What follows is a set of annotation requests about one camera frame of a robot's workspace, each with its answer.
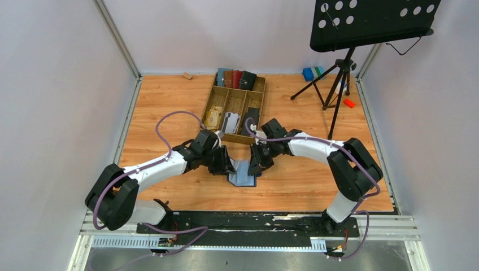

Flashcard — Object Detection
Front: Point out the black card holder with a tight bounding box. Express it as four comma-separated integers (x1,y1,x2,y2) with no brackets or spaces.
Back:
238,71,257,90

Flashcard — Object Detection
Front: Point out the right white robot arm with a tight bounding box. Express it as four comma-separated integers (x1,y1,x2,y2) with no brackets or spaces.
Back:
243,117,383,226

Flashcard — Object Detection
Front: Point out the white cards pile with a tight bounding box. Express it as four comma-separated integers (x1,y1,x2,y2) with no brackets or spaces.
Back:
221,112,241,134

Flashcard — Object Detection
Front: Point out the black cards pile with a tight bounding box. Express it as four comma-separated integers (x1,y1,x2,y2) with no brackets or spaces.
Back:
240,107,260,137

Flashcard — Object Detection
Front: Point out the white slotted cable duct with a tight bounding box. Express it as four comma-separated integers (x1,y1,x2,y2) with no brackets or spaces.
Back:
92,231,326,252

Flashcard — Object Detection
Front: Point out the red card holder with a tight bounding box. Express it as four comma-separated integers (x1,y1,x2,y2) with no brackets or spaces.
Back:
232,70,243,89

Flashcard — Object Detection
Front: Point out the dark blue card holder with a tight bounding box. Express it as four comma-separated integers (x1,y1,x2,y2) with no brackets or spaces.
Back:
227,159,256,187

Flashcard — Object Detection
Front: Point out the teal card holder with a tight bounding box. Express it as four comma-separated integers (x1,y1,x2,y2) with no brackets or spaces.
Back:
216,68,232,87

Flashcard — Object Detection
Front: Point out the gold cards pile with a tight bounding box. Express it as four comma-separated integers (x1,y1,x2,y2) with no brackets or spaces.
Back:
204,106,223,130

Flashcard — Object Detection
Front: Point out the blue green block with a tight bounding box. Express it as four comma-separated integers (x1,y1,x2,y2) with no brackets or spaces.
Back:
302,66,324,82

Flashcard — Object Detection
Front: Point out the woven wicker tray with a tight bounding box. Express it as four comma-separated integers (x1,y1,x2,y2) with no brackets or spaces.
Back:
202,75,267,145

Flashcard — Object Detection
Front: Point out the red block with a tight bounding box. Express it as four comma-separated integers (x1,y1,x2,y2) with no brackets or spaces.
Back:
343,99,356,108

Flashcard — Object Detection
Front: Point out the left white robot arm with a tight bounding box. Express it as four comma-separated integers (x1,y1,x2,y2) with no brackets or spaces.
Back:
85,129,236,231

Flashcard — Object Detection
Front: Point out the brown card holder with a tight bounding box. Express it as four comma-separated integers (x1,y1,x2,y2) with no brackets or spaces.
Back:
223,70,233,88

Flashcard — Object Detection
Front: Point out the black music stand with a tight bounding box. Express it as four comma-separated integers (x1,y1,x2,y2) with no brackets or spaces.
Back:
306,0,440,126

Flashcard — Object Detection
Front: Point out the small wooden block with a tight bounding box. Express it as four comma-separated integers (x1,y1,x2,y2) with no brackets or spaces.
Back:
182,72,194,80

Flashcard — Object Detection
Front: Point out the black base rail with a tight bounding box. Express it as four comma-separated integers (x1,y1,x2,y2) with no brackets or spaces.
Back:
136,211,360,244

